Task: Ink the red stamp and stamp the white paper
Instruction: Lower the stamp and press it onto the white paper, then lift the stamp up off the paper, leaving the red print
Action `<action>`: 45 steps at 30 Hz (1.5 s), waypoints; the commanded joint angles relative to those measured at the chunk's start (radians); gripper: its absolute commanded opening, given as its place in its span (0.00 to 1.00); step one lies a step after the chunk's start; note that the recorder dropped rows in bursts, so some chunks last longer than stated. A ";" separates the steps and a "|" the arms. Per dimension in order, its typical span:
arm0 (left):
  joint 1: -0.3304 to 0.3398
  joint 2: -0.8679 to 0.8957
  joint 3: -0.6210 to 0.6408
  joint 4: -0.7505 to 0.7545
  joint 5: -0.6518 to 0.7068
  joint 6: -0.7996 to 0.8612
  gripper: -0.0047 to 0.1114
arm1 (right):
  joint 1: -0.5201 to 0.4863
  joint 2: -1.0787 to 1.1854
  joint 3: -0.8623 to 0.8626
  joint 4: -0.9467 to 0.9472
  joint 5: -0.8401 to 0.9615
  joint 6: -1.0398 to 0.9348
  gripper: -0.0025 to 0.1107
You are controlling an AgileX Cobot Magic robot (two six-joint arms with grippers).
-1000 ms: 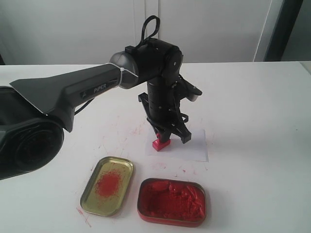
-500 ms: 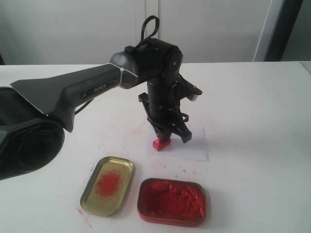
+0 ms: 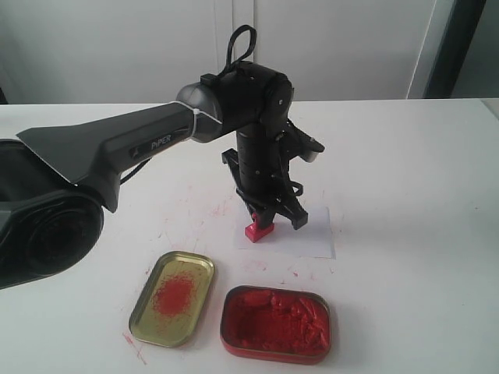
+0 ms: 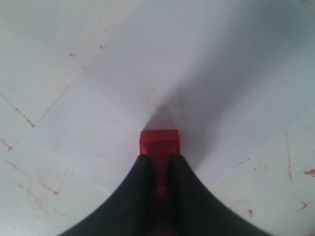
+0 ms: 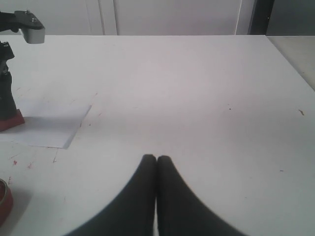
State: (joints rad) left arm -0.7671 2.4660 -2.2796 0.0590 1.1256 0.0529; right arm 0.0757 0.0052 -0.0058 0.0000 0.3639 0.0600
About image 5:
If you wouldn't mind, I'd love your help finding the dark vertical post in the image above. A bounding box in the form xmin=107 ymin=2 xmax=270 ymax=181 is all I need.
xmin=248 ymin=0 xmax=274 ymax=35

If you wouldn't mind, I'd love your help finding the white hanging cord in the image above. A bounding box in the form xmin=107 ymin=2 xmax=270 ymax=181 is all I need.
xmin=234 ymin=0 xmax=243 ymax=35

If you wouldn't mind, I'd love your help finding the white cabinet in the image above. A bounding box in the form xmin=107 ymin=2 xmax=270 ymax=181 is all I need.
xmin=0 ymin=0 xmax=254 ymax=35

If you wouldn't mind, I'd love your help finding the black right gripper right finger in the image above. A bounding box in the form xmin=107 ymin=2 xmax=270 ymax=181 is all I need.
xmin=157 ymin=155 xmax=243 ymax=236

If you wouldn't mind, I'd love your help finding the grey adjacent table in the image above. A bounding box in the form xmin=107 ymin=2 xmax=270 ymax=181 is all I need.
xmin=268 ymin=36 xmax=315 ymax=89

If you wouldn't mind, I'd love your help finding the white paper sheet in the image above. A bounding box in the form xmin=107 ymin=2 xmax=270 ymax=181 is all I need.
xmin=0 ymin=99 xmax=92 ymax=149

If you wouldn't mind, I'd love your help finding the red ink paste tin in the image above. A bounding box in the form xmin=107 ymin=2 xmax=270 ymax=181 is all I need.
xmin=0 ymin=179 xmax=14 ymax=226

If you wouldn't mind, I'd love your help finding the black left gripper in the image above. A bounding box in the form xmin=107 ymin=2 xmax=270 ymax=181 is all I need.
xmin=0 ymin=42 xmax=17 ymax=120

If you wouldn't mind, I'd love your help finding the red plastic stamp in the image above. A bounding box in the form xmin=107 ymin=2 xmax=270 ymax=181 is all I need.
xmin=0 ymin=109 xmax=25 ymax=132

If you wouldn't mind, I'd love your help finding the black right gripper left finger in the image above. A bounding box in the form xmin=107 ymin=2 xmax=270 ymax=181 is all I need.
xmin=68 ymin=154 xmax=157 ymax=236

